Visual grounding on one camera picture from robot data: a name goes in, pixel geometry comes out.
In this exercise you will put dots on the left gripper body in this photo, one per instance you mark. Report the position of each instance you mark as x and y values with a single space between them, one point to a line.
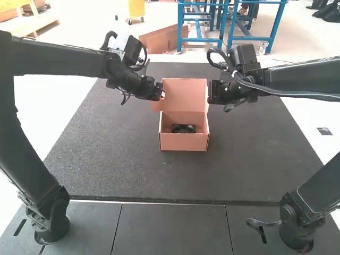
147 89

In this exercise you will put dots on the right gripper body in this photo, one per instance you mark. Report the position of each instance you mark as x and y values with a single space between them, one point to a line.
220 91

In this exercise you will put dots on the cardboard box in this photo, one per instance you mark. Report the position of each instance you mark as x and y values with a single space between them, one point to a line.
183 93

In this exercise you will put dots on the black square fan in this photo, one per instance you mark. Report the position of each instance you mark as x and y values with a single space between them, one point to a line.
183 128

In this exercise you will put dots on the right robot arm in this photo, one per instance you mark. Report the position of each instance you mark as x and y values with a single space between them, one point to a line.
305 77

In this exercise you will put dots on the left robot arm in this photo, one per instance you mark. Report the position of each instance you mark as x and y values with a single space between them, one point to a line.
53 61

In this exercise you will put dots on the brown cardboard sheet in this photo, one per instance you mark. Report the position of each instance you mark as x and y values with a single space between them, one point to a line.
159 40

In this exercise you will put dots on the black mat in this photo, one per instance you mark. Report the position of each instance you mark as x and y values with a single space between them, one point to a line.
106 159

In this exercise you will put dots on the yellow drawer cart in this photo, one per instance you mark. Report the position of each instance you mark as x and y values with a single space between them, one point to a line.
136 8

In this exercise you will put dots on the person's legs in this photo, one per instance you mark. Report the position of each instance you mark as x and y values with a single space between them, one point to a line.
243 10

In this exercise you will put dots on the black card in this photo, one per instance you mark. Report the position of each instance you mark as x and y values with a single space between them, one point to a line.
324 131

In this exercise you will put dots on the wooden pallet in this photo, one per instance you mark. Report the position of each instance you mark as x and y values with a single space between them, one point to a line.
32 25

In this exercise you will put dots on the dark base panel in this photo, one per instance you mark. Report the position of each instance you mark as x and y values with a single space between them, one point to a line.
172 228
90 228
244 239

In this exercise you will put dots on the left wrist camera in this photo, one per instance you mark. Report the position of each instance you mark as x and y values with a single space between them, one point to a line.
131 49

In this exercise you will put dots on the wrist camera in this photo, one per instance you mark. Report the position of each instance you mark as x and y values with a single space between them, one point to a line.
245 55
131 49

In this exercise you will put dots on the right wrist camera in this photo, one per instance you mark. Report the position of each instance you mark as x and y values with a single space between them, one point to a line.
245 55

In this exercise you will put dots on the blue workbench frame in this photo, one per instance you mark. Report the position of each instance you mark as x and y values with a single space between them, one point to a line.
200 40
249 40

